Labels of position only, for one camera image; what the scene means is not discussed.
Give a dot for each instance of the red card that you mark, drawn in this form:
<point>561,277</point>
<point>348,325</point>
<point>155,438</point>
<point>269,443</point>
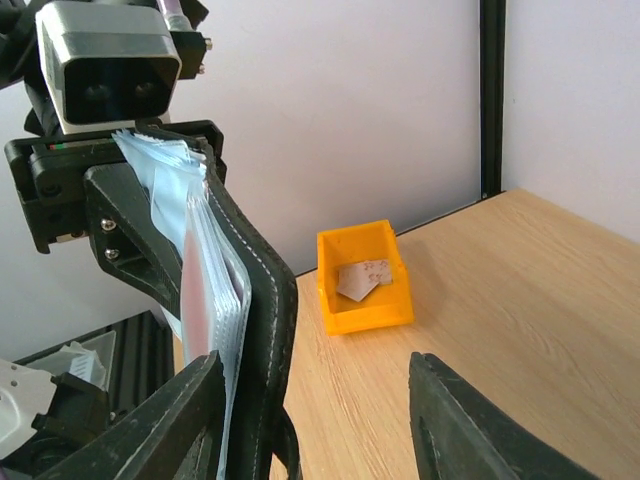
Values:
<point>193,307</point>

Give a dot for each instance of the small yellow plastic bin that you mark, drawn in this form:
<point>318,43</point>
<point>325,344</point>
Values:
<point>385,306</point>

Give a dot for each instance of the black aluminium frame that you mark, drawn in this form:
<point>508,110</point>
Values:
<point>326,83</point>

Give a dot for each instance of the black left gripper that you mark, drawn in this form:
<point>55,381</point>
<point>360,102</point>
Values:
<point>56,176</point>

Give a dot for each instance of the white card with blossom print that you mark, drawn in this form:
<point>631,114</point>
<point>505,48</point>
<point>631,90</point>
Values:
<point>356,281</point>

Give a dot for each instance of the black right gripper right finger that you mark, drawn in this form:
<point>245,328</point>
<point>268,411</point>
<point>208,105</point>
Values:
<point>460,434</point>

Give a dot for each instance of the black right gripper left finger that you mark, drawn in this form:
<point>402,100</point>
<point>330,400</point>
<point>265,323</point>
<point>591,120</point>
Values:
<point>178,429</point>

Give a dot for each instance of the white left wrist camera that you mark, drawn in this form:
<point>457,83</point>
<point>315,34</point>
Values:
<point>105,65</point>

